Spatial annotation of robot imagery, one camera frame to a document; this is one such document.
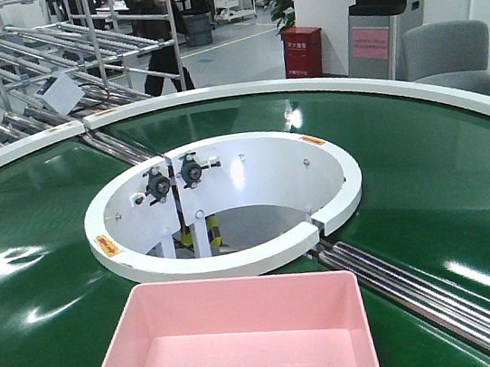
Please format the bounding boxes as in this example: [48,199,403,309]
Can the pink plastic bin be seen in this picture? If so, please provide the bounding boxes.
[102,271,380,367]

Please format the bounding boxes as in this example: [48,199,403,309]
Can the black right bearing unit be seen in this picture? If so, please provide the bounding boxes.
[180,152,221,189]

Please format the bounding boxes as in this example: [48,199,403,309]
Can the black bearing unit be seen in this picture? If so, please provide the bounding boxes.
[144,166,171,205]
[180,152,221,189]

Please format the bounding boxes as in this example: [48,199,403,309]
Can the black left bearing unit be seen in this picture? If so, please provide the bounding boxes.
[144,166,171,205]

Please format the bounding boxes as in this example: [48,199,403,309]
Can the steel conveyor rollers rear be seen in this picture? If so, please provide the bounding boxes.
[79,130,164,165]

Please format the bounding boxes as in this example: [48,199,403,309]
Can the steel conveyor rollers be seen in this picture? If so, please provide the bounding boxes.
[79,130,164,165]
[308,240,490,353]

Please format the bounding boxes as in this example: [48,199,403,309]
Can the red fire extinguisher cabinet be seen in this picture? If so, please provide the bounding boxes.
[281,26,323,79]

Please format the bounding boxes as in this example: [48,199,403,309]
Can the dark grey storage crate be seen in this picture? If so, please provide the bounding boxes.
[184,13,213,47]

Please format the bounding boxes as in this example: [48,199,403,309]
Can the metal roller flow rack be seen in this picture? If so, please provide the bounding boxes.
[0,0,186,148]

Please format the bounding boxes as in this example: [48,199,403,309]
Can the person in dark clothes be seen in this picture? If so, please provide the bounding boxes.
[124,0,187,97]

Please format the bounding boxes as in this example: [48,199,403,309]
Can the white electrical box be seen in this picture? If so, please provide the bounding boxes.
[33,71,85,115]

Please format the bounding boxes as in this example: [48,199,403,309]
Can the grey fabric chair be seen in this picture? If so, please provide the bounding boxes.
[401,19,490,96]

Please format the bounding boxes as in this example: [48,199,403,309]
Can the grey kiosk with black hood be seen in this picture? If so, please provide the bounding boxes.
[348,0,407,80]

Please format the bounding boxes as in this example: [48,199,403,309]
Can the white outer conveyor rim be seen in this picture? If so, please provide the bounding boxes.
[0,78,490,167]

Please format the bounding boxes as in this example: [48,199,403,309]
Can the steel conveyor rollers right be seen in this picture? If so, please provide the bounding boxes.
[308,240,490,353]

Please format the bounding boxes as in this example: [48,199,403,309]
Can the white inner conveyor ring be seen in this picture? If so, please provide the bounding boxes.
[73,117,374,299]

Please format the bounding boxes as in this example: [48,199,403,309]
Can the white wire trolley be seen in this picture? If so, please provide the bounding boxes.
[213,0,257,23]

